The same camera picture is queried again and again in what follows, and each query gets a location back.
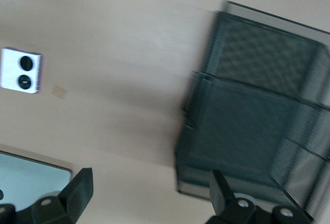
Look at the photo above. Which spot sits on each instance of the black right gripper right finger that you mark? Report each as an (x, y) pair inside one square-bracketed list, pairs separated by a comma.
[(221, 195)]

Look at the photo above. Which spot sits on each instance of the brown tape patch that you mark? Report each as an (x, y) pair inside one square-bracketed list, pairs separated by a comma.
[(59, 91)]

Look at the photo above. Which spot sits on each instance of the lilac flip phone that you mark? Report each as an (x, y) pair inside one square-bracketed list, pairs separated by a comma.
[(10, 69)]

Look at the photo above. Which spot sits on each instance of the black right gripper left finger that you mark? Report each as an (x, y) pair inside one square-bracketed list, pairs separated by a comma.
[(74, 190)]

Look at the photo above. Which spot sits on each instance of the black mesh desk tray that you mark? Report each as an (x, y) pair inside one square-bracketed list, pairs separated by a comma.
[(245, 131)]

